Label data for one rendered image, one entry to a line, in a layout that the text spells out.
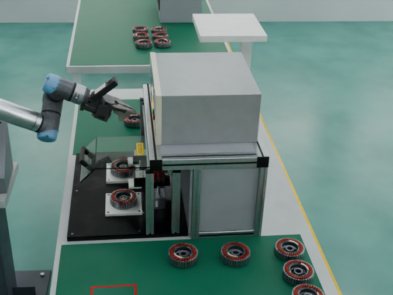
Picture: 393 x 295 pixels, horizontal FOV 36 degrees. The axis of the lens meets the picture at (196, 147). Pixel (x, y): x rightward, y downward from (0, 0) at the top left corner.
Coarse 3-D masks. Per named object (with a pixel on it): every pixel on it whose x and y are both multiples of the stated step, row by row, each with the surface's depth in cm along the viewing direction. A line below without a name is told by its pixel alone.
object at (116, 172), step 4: (112, 172) 270; (116, 172) 269; (120, 172) 268; (124, 172) 269; (128, 172) 269; (132, 172) 271; (116, 176) 270; (120, 176) 269; (124, 176) 270; (128, 176) 271
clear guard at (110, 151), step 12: (96, 144) 238; (108, 144) 239; (120, 144) 239; (132, 144) 239; (144, 144) 240; (84, 156) 239; (96, 156) 230; (108, 156) 231; (120, 156) 231; (132, 156) 231; (144, 156) 232; (84, 168) 231; (96, 168) 223; (108, 168) 224; (120, 168) 224; (132, 168) 225
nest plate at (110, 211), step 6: (138, 192) 261; (108, 198) 256; (138, 198) 257; (108, 204) 252; (138, 204) 253; (108, 210) 249; (114, 210) 249; (120, 210) 249; (126, 210) 249; (132, 210) 249; (138, 210) 249; (108, 216) 247
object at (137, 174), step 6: (138, 174) 247; (144, 174) 247; (156, 174) 252; (162, 174) 252; (132, 180) 250; (138, 180) 245; (144, 180) 246; (156, 180) 248; (162, 180) 248; (132, 186) 247; (138, 186) 246; (144, 186) 247
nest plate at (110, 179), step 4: (108, 172) 274; (108, 176) 271; (112, 176) 271; (132, 176) 271; (108, 180) 268; (112, 180) 268; (116, 180) 268; (120, 180) 268; (124, 180) 268; (128, 180) 268
